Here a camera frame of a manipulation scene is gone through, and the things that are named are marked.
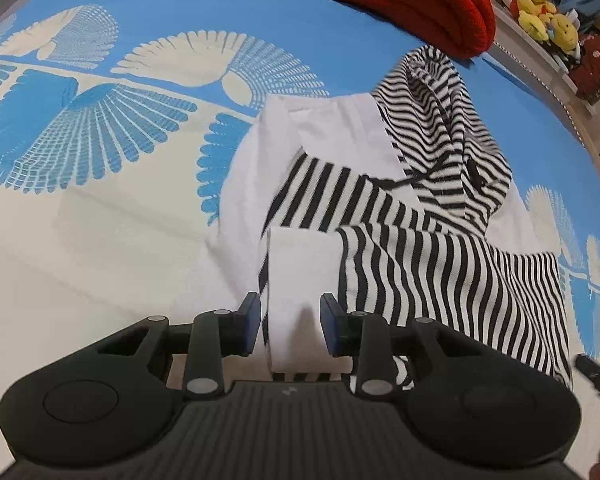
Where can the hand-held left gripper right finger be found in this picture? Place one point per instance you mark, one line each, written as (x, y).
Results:
(330, 327)

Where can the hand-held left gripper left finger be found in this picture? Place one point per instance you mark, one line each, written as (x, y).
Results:
(249, 325)

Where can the black white striped hoodie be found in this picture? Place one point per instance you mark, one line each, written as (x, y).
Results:
(430, 270)

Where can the dark red bag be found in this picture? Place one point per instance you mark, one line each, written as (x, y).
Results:
(597, 65)

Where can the blue white patterned bed sheet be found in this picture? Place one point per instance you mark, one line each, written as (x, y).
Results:
(130, 25)

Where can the red knitted blanket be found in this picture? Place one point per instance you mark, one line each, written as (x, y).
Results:
(405, 0)

